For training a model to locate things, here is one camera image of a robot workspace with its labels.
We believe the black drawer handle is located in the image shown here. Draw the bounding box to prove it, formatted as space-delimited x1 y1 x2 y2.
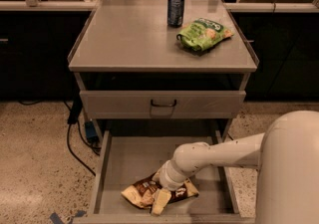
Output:
150 99 177 108

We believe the open grey middle drawer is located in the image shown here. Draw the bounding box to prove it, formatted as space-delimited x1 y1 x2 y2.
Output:
74 132 254 224

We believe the closed grey upper drawer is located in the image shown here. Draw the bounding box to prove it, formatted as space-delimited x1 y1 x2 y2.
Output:
80 91 245 119

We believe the grey metal drawer cabinet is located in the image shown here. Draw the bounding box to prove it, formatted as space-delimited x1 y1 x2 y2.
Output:
69 0 258 136

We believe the blue soda can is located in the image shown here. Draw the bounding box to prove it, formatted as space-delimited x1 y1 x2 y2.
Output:
167 0 184 27

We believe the green chip bag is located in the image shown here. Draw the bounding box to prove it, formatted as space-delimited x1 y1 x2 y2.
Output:
176 18 233 52

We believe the black power cable left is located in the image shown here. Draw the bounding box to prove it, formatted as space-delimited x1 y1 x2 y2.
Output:
16 98 102 177

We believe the brown sea salt chip bag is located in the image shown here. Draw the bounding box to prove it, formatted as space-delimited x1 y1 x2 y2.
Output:
121 176 199 209

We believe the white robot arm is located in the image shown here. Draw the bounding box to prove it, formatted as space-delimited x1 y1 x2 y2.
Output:
157 111 319 224

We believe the blue floor tape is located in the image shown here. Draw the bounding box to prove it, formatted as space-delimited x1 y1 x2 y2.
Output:
49 210 87 224

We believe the black lab bench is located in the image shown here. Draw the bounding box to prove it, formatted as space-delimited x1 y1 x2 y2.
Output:
0 9 91 101

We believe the blue power adapter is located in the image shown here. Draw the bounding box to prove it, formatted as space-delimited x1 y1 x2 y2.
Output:
85 121 99 142

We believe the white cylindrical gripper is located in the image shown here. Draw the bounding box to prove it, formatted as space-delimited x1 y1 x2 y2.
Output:
152 159 191 216

